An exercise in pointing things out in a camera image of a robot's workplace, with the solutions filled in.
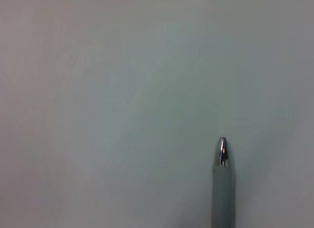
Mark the silver ballpoint pen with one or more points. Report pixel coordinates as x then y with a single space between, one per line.
223 188

